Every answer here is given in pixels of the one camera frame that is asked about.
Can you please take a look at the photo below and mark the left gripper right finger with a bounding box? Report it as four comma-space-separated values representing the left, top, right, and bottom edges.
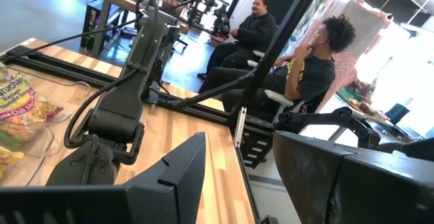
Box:
273, 130, 434, 224

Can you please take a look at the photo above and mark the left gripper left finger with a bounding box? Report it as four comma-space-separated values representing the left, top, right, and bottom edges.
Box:
0, 131, 207, 224

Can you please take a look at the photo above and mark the yellow Maruchan ramen packet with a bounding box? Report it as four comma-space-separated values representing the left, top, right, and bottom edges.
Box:
0, 148, 25, 179

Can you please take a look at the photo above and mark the green pink Maruchan ramen packet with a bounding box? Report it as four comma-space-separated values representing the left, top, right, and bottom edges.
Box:
0, 62, 64, 152

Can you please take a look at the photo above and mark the clear plastic bin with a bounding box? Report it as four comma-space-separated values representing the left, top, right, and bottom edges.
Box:
0, 64, 92, 187

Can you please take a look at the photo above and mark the black articulated stand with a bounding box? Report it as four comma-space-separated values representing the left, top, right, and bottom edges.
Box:
274, 107, 381, 150

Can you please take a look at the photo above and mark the white-armed office chair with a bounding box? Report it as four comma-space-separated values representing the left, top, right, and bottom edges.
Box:
262, 88, 332, 123
246, 50, 266, 68

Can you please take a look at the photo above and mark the person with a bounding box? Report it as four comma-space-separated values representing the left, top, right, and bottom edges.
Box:
197, 0, 278, 94
220, 14, 357, 122

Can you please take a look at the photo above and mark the pink white curtain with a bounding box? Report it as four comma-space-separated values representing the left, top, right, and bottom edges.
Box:
301, 0, 394, 96

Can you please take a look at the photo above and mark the black right arm wrist cable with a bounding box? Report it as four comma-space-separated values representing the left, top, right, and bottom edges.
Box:
63, 67, 140, 149

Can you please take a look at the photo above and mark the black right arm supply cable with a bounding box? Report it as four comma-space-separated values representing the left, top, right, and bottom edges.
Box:
0, 0, 160, 62

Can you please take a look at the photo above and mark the black aluminium table frame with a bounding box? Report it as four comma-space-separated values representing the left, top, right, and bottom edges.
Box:
0, 0, 326, 170

